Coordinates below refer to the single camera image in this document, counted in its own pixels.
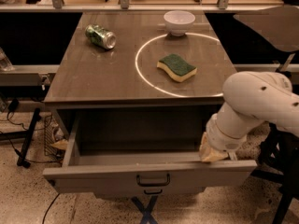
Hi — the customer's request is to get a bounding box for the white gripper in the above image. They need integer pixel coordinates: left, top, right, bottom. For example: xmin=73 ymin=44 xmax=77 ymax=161
xmin=199 ymin=114 xmax=247 ymax=162

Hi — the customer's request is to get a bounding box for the grey drawer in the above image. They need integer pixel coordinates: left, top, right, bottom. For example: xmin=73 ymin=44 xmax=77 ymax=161
xmin=94 ymin=187 xmax=205 ymax=199
xmin=43 ymin=108 xmax=256 ymax=194

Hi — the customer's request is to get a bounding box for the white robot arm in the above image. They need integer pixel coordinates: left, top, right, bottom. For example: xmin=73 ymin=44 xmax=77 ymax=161
xmin=199 ymin=71 xmax=299 ymax=162

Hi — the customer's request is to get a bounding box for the grey drawer cabinet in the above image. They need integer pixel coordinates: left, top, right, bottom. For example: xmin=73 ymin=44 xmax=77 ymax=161
xmin=43 ymin=10 xmax=239 ymax=200

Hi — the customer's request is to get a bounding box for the black office chair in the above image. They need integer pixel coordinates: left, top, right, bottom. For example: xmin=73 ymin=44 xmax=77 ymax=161
xmin=251 ymin=123 xmax=299 ymax=224

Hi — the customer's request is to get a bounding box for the blue tape cross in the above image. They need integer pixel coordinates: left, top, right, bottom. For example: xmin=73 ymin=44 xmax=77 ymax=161
xmin=131 ymin=196 xmax=158 ymax=224

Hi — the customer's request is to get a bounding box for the green yellow sponge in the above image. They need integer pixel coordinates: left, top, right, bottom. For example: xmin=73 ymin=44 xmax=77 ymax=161
xmin=157 ymin=54 xmax=197 ymax=83

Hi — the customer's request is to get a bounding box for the white bowl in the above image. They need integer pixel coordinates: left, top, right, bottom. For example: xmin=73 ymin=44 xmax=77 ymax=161
xmin=164 ymin=10 xmax=195 ymax=36

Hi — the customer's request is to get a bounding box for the green soda can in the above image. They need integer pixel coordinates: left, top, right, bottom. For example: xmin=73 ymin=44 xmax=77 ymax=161
xmin=85 ymin=24 xmax=116 ymax=49

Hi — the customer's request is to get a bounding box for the black floor stand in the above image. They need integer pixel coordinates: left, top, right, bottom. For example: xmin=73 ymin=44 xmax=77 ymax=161
xmin=0 ymin=108 xmax=41 ymax=168

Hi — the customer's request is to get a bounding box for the clear plastic bottle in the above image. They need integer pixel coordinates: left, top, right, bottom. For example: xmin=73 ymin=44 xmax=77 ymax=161
xmin=0 ymin=48 xmax=14 ymax=71

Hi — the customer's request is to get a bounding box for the wire basket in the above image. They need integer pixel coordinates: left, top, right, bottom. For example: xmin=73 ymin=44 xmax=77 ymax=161
xmin=44 ymin=115 xmax=68 ymax=158

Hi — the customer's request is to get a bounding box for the black floor cable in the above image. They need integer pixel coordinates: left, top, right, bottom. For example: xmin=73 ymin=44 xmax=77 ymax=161
xmin=0 ymin=98 xmax=64 ymax=224

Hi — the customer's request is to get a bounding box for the grey rail shelf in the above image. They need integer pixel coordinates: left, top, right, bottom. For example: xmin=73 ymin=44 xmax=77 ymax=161
xmin=0 ymin=64 xmax=59 ymax=86

